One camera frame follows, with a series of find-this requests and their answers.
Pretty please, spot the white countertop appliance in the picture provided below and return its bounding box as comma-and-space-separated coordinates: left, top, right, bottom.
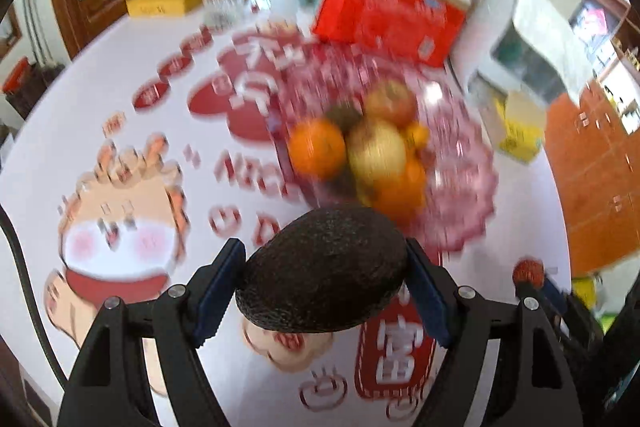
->
447, 0, 593, 106

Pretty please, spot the pink glass fruit bowl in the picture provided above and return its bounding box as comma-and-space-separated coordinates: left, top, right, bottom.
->
267, 52, 498, 253

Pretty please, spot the red bin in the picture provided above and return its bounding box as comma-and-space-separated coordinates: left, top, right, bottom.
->
2, 57, 31, 94

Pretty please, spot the orange mandarin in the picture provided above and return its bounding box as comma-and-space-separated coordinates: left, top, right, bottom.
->
289, 118, 347, 180
372, 162, 427, 218

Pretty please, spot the dark green avocado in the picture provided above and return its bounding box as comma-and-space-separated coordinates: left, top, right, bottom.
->
235, 205, 408, 334

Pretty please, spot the small yellow carton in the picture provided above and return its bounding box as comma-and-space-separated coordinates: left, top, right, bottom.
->
482, 89, 546, 164

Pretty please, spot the small orange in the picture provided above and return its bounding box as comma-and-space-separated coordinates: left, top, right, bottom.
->
406, 122, 431, 150

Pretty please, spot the yellow flat box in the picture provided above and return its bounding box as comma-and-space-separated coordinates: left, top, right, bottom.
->
126, 0, 205, 18

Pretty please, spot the reddish yellow apple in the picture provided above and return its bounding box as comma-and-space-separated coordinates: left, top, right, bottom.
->
364, 79, 418, 128

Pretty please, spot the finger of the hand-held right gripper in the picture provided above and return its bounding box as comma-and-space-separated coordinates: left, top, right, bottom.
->
515, 276, 603, 353

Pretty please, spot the black cable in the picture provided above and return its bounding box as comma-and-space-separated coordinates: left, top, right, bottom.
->
0, 207, 68, 388

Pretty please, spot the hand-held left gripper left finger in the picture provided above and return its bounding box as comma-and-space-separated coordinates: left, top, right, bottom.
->
59, 238, 247, 427

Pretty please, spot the clear drinking glass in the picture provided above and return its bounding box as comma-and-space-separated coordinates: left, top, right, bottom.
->
202, 0, 246, 28

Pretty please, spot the small red fruit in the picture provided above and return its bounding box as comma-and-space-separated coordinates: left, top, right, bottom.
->
512, 259, 545, 287

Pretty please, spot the printed cartoon tablecloth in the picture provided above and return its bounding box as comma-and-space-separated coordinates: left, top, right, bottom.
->
0, 7, 573, 427

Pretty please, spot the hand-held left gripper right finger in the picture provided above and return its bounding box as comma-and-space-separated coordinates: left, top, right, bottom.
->
404, 238, 585, 427

